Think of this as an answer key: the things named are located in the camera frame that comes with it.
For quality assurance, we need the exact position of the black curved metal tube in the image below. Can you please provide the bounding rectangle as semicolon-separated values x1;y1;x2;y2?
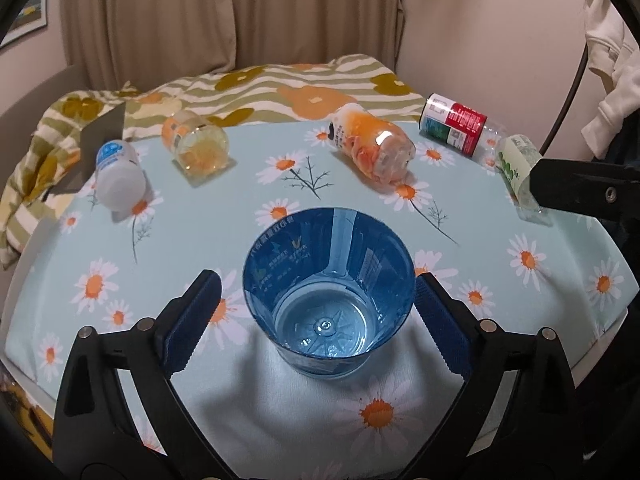
539;35;592;158

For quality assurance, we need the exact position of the clear bottle light green label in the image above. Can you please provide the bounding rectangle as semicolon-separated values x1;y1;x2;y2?
495;134;553;222

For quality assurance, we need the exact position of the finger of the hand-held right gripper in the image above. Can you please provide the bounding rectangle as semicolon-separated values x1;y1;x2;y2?
529;157;640;222

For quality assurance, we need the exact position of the clear bottle red green label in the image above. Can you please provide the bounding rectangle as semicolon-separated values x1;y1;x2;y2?
419;93;506;167

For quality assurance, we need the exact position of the daisy print tablecloth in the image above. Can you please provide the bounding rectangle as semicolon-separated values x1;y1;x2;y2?
2;120;628;480

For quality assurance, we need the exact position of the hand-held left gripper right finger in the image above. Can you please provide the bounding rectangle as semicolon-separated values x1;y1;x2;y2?
400;271;592;480

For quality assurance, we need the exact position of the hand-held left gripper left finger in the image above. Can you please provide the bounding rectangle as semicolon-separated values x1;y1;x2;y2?
52;269;251;480

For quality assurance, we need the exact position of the clear jar with orange label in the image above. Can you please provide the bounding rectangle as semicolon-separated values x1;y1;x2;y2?
161;111;232;176

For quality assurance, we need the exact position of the white hanging garment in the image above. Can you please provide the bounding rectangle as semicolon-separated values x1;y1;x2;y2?
580;0;640;161

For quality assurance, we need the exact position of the white bottle with blue label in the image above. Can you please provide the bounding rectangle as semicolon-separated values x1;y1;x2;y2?
95;140;147;213

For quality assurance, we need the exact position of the orange drink bottle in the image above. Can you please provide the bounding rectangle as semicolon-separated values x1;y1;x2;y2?
327;103;417;184

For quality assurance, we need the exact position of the blue transparent plastic cup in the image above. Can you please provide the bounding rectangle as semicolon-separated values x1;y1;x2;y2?
242;206;417;380

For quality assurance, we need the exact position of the beige curtain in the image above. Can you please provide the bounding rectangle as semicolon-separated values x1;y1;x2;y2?
59;0;407;92

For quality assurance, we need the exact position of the grey board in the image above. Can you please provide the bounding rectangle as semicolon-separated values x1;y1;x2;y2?
42;104;127;203

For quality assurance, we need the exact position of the framed wall picture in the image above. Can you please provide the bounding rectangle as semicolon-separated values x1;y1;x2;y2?
0;0;49;50

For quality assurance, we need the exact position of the green striped floral blanket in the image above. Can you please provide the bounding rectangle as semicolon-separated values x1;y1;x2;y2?
0;54;428;271

